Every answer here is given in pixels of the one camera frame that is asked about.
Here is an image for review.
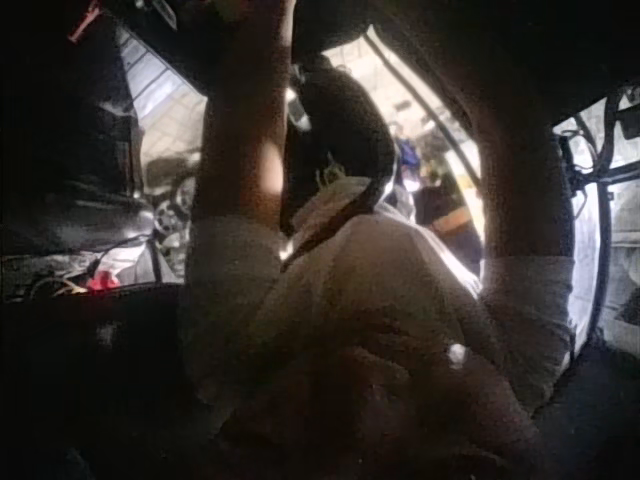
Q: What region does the dark orange-striped bundle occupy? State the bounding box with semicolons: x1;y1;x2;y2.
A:
413;184;482;266

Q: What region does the white ribbed panel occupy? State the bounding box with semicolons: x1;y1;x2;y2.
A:
117;27;208;151

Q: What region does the small red object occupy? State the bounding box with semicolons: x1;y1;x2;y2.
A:
85;271;122;292

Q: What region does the red handled tool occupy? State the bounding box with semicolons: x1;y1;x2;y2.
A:
67;3;103;45

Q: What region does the large dark machine housing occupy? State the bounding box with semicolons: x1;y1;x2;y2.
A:
0;14;154;281

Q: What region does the round metal wheel part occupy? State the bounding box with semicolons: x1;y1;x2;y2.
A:
148;174;197;237

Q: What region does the blue cloth item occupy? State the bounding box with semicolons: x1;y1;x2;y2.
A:
393;133;422;174

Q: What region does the bundle of black cables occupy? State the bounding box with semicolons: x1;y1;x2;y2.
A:
553;83;640;221

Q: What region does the yellow cable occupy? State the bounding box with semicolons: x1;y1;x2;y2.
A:
28;276;84;300

